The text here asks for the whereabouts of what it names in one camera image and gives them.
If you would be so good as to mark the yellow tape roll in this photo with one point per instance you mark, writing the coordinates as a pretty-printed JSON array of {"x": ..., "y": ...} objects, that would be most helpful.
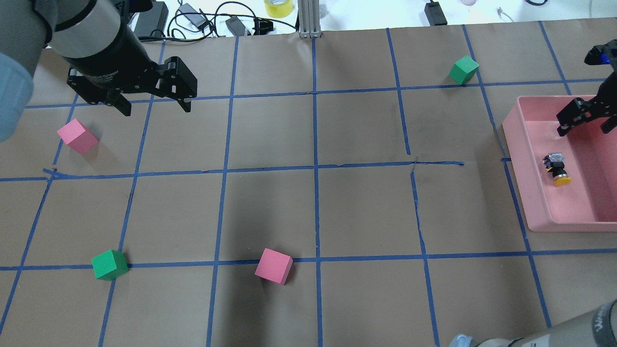
[{"x": 278, "y": 8}]

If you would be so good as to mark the green foam cube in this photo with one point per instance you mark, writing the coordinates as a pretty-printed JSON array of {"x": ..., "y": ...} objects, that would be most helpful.
[
  {"x": 109, "y": 265},
  {"x": 463, "y": 70}
]

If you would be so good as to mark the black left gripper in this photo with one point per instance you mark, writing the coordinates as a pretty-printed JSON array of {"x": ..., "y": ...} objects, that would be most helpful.
[{"x": 110, "y": 61}]

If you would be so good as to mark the yellow push button switch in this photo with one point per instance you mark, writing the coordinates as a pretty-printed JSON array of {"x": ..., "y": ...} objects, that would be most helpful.
[{"x": 555, "y": 165}]

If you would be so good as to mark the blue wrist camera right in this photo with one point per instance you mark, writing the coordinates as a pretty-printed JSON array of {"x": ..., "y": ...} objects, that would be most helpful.
[{"x": 605, "y": 54}]

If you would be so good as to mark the green foam cube far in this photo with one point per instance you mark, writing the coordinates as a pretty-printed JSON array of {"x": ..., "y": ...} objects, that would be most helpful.
[{"x": 463, "y": 70}]

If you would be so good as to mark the black power adapter left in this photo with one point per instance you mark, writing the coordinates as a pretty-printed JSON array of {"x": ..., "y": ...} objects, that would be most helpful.
[{"x": 151, "y": 23}]

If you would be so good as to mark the aluminium profile post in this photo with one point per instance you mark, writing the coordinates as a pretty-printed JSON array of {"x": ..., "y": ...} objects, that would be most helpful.
[{"x": 308, "y": 15}]

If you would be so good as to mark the black power adapter right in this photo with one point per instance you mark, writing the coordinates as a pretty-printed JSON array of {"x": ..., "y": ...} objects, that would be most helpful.
[{"x": 434, "y": 14}]

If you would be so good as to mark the pink foam cube left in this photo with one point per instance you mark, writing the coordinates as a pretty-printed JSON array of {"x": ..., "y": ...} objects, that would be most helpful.
[{"x": 78, "y": 137}]

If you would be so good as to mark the pink foam cube centre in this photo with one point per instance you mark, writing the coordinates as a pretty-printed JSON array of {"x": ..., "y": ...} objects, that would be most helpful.
[{"x": 274, "y": 266}]

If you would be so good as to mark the black power adapter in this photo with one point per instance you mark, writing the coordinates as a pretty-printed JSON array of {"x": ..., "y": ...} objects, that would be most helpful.
[
  {"x": 151, "y": 23},
  {"x": 434, "y": 14}
]

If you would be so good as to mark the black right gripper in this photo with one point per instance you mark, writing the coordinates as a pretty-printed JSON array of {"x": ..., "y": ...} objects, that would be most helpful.
[{"x": 608, "y": 99}]

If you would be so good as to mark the green foam cube near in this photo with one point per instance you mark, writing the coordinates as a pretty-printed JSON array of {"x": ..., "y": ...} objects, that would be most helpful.
[{"x": 109, "y": 265}]

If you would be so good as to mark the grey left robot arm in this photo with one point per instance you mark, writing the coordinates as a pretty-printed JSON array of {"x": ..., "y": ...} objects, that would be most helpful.
[{"x": 72, "y": 28}]

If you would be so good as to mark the pink plastic tray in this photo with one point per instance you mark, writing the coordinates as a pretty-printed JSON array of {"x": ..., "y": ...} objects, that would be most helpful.
[{"x": 590, "y": 156}]

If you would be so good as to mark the pink foam cube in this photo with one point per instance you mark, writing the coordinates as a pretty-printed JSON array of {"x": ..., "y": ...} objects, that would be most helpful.
[
  {"x": 274, "y": 266},
  {"x": 78, "y": 137}
]

